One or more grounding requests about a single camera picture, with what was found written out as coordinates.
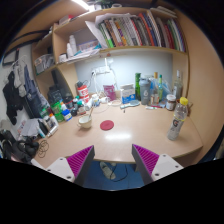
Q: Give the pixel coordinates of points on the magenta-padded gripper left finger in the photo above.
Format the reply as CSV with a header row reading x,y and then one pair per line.
x,y
71,168

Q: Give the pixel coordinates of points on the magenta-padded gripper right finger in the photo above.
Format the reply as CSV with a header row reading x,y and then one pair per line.
x,y
156,166

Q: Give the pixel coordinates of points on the clear yellow-capped drink bottle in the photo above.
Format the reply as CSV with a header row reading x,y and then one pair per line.
x,y
176,124

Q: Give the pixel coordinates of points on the cream ceramic cup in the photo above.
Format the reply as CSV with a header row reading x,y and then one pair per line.
x,y
84,123

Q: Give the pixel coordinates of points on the white bottle with blue label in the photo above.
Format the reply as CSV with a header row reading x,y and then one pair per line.
x,y
66,115

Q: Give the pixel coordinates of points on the flat round red coaster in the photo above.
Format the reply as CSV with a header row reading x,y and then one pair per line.
x,y
106,125

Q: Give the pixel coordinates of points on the green plastic container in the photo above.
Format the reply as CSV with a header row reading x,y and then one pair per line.
x,y
57,111

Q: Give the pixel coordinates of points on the spoon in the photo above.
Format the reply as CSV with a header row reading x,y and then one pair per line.
x,y
90,112

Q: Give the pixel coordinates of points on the dark bottle with green cap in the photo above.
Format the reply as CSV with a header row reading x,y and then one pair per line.
x,y
81,109

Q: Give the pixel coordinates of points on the brown jar with white lid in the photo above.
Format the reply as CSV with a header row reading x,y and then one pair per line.
x,y
170,103

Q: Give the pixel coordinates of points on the light blue hairbrush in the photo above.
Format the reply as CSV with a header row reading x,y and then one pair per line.
x,y
131,104

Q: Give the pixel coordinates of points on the black bag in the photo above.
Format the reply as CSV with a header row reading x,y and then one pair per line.
x,y
55,94

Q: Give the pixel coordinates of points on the grey shaker bottle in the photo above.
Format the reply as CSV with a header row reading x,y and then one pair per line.
x,y
144,91

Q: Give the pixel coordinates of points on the red and white canister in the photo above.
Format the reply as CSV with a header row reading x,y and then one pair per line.
x,y
83,92

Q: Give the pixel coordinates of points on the blue and white carton box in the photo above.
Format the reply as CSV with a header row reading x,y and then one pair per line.
x,y
128,95

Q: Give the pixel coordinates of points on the slim bottle with yellow top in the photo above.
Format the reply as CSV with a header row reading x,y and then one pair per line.
x,y
155,88

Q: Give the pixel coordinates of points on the slim bottle with green cap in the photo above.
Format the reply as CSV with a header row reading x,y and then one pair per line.
x,y
160,88

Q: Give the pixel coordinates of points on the tall clear glass bottle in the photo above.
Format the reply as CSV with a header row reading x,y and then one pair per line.
x,y
177,87

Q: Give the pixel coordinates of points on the green glass bottle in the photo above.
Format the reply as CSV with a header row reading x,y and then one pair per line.
x,y
137,85

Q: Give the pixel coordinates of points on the pink pouch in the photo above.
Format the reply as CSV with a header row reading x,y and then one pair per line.
x,y
109,92

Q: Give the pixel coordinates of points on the hanging dark clothes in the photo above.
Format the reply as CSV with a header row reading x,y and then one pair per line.
x,y
20,90

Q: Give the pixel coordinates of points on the white power strip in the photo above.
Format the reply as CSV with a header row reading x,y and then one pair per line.
x,y
100,70

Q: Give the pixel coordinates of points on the white led desk lamp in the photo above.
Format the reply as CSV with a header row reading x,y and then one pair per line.
x,y
108,64

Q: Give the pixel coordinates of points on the wooden shelf unit with books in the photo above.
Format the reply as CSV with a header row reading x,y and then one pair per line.
x,y
133,31

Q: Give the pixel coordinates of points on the ceiling light tube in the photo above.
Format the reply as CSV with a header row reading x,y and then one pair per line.
x,y
81,4

